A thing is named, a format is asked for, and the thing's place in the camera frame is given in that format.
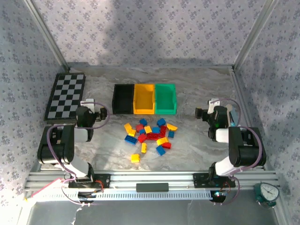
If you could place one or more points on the aluminium side rail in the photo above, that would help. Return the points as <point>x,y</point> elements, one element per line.
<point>241,96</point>

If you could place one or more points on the aluminium front rail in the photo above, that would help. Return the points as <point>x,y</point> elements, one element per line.
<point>152,177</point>

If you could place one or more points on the long red lego brick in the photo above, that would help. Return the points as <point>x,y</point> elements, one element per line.
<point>152,136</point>

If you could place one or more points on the black plastic bin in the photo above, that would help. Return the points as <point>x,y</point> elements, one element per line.
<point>123,98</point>

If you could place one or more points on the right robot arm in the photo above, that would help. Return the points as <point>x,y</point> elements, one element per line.
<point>236,145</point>

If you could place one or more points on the pink flat strip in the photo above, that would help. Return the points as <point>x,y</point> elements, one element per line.
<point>47,188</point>

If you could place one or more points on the long blue lego brick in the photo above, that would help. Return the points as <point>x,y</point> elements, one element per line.
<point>130,139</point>

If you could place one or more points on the yellow plastic bin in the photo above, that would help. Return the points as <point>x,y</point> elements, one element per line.
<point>144,98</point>

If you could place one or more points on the small blue lego brick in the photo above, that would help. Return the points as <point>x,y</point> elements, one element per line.
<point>171,134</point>
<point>142,131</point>

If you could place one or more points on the tall red lego brick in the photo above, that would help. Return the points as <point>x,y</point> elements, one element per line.
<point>163,131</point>

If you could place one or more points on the black rectangular block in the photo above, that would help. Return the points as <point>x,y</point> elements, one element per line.
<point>152,187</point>

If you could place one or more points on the black and grey chessboard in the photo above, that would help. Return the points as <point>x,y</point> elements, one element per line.
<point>65,96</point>

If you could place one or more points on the aluminium frame post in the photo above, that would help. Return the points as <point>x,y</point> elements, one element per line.
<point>50,39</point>
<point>254,35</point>

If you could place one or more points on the narrow yellow lego brick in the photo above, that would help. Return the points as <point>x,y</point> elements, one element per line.
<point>144,147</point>

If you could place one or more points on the beige and blue tool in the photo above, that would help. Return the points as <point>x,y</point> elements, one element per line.
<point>228,110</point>

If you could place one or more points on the green plastic bin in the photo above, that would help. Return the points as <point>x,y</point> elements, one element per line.
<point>164,98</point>

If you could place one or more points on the long yellow lego brick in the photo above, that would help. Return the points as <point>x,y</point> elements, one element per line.
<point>171,127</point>
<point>162,141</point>

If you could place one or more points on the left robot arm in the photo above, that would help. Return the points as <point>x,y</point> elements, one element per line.
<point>68,140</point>

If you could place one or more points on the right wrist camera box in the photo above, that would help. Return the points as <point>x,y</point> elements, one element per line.
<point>212,106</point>

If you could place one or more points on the green dial timer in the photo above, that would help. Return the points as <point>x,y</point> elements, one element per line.
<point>269,191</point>

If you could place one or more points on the aluminium back rail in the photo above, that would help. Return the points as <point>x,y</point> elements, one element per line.
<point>152,67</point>

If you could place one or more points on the circuit board with LED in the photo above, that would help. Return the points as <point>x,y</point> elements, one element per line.
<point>219,197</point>

